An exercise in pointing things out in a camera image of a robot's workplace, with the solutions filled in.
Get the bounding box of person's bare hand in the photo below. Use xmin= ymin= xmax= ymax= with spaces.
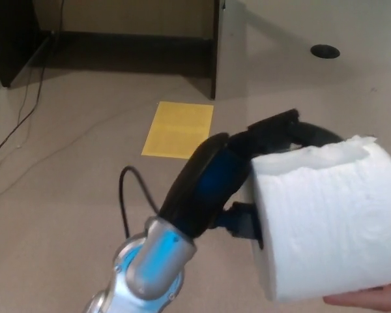
xmin=322 ymin=282 xmax=391 ymax=309

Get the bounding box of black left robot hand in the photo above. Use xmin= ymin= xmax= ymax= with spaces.
xmin=158 ymin=109 xmax=343 ymax=251

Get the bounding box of white toilet paper roll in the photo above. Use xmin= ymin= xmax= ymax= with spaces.
xmin=250 ymin=134 xmax=391 ymax=293

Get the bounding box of yellow paper sheet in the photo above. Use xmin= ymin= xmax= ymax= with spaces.
xmin=141 ymin=100 xmax=214 ymax=160

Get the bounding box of black round floor grommet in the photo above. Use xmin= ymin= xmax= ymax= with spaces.
xmin=310 ymin=44 xmax=341 ymax=60

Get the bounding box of dark wooden desk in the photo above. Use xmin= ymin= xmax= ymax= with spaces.
xmin=0 ymin=0 xmax=227 ymax=100

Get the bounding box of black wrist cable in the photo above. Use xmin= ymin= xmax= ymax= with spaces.
xmin=118 ymin=166 xmax=161 ymax=239

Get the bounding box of thin grey cable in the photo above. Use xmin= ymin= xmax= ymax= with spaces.
xmin=0 ymin=103 xmax=160 ymax=201

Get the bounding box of thick black power cable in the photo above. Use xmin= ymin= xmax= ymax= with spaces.
xmin=0 ymin=0 xmax=68 ymax=158

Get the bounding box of thin dark cable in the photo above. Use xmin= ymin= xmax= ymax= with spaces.
xmin=15 ymin=73 xmax=32 ymax=149

